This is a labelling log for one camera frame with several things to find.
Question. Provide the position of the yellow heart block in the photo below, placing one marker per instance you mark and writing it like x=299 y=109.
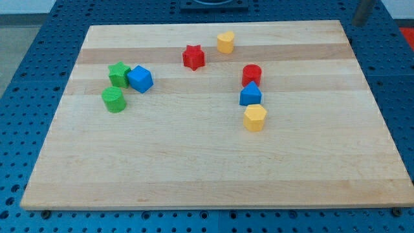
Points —
x=225 y=42

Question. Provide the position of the wooden board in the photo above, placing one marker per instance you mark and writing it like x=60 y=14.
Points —
x=182 y=144

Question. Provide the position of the yellow hexagon block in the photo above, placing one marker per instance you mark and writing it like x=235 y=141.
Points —
x=254 y=117

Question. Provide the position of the blue triangle block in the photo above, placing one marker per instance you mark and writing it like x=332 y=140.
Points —
x=250 y=94

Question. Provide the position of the red star block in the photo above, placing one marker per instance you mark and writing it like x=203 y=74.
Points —
x=193 y=57

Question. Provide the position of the red cylinder block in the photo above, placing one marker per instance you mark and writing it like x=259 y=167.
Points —
x=251 y=73

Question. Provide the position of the blue cube block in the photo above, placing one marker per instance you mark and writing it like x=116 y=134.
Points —
x=140 y=79

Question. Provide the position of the green cylinder block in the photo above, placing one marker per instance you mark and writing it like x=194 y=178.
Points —
x=113 y=99

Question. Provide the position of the green star block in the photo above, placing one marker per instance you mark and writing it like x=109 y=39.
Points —
x=118 y=74

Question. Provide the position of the grey metal rod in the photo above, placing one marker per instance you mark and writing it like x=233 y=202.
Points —
x=362 y=13

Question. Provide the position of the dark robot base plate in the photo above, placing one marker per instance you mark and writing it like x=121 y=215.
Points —
x=194 y=5

